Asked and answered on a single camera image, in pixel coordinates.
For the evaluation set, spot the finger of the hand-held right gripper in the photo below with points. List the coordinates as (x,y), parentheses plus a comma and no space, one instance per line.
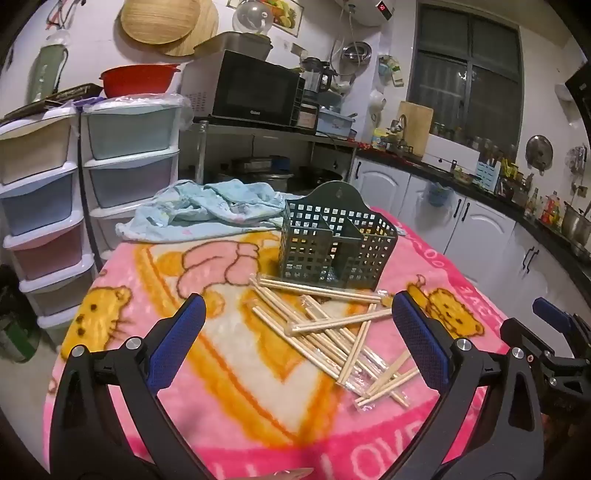
(517,332)
(551,314)

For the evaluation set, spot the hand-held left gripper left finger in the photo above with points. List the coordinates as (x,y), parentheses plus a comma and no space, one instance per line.
(178,341)

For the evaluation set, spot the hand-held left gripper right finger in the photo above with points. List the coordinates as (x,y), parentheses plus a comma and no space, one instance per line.
(418,341)

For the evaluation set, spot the group of chopsticks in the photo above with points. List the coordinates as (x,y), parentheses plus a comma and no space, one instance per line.
(318,334)

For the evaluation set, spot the green plastic utensil basket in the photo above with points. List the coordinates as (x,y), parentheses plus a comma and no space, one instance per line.
(328,196)

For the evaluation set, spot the printed pink blanket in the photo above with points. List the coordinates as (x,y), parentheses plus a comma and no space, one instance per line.
(240,397)

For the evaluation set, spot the steel stockpot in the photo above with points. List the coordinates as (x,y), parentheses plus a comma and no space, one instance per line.
(577,224)

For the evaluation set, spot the row of condiment bottles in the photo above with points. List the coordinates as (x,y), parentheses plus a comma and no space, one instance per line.
(547,207)

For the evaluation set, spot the white kitchen cabinets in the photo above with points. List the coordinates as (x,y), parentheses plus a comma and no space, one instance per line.
(485,230)

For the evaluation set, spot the light blue towel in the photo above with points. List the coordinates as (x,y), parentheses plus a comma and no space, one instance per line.
(198,207)

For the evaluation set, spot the blue hanging bag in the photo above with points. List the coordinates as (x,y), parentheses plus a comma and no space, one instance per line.
(439,194)

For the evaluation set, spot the blue knife holder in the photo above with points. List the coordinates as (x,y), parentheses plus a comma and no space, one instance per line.
(488,175)

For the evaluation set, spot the steel pot lid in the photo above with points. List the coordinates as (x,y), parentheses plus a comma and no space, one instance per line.
(539,154)

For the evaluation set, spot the dark green container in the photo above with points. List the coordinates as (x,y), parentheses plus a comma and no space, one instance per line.
(16,341)

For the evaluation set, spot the steel cooking pot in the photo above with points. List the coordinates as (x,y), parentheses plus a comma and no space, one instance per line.
(258,180)

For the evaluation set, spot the black kitchen countertop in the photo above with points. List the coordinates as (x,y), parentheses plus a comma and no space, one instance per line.
(392,159)

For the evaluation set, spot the row of spice jars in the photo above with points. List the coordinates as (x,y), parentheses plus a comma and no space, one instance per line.
(475,143)

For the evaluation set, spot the black wok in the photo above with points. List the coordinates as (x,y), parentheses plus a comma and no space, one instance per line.
(323,177)

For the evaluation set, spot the white box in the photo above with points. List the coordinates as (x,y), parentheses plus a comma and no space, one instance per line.
(450,152)

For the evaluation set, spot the yellow can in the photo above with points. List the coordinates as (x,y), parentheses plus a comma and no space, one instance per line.
(380,138)

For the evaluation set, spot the plastic drawer units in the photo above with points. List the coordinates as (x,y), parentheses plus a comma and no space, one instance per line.
(129,134)

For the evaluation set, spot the wooden cutting board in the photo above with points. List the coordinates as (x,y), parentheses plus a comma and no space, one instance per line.
(415,124)

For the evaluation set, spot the metal faucet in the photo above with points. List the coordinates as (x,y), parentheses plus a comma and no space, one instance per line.
(400,122)

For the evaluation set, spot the black range hood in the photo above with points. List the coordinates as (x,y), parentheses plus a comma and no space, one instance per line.
(581,92)

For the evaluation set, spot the metal shelf rack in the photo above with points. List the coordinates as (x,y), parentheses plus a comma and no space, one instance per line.
(277,134)

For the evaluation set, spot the blue dish basket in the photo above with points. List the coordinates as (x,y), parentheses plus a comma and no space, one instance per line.
(334,121)

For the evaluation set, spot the left plastic drawer tower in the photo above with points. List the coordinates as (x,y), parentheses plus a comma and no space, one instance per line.
(32,152)

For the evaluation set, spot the dark window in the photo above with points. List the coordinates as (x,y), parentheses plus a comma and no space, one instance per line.
(461,69)

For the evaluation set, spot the black microwave oven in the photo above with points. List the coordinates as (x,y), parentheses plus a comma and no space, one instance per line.
(249,90)

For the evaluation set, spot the red plastic basin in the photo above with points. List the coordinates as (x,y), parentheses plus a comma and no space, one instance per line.
(138,81)

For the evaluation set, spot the black baking tray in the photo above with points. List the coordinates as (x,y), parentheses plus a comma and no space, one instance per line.
(55,99)

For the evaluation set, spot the black blender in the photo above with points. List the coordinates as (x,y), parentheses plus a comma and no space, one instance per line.
(314,78)

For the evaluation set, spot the grey lidded container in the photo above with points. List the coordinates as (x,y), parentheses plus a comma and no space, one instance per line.
(231,44)

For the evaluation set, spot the round wooden board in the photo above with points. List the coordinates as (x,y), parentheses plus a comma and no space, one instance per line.
(205,32)

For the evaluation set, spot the round bamboo tray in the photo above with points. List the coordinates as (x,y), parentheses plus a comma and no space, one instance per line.
(161,18)

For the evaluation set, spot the clear glass lid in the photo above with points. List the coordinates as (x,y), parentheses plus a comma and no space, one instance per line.
(251,18)

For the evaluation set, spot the white water heater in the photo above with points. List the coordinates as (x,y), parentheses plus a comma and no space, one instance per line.
(360,9)

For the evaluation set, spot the square fruit wall poster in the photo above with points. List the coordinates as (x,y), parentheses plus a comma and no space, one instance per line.
(286,14)

